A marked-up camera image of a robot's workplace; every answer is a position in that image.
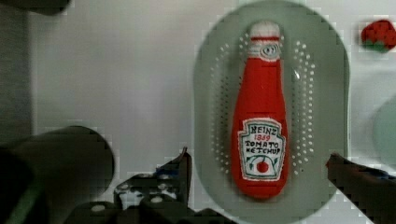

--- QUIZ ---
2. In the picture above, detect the black cylinder post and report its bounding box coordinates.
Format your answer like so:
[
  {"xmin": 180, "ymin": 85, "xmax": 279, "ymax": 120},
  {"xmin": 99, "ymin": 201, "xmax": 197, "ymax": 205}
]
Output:
[{"xmin": 1, "ymin": 126, "xmax": 115, "ymax": 224}]

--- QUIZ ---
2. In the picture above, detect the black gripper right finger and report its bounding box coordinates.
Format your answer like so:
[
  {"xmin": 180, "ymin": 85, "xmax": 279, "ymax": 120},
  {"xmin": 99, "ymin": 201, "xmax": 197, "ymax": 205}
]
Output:
[{"xmin": 326, "ymin": 153, "xmax": 396, "ymax": 224}]

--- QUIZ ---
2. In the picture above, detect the green oval strainer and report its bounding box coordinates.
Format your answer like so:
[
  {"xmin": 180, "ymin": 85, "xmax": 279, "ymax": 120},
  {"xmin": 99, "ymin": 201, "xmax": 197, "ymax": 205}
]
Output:
[{"xmin": 191, "ymin": 0, "xmax": 349, "ymax": 224}]

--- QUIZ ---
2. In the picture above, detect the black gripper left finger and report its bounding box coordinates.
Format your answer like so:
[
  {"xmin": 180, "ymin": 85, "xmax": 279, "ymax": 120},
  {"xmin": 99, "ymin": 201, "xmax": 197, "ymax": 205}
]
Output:
[{"xmin": 64, "ymin": 147, "xmax": 237, "ymax": 224}]

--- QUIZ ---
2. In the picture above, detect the plush strawberry toy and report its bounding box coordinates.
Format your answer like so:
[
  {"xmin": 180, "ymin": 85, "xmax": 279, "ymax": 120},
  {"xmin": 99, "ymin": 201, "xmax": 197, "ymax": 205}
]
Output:
[{"xmin": 361, "ymin": 20, "xmax": 396, "ymax": 53}]

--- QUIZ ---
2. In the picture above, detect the plush ketchup bottle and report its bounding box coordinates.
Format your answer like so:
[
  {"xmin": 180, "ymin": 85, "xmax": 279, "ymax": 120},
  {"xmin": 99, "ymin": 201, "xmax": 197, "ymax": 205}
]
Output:
[{"xmin": 231, "ymin": 21, "xmax": 289, "ymax": 199}]

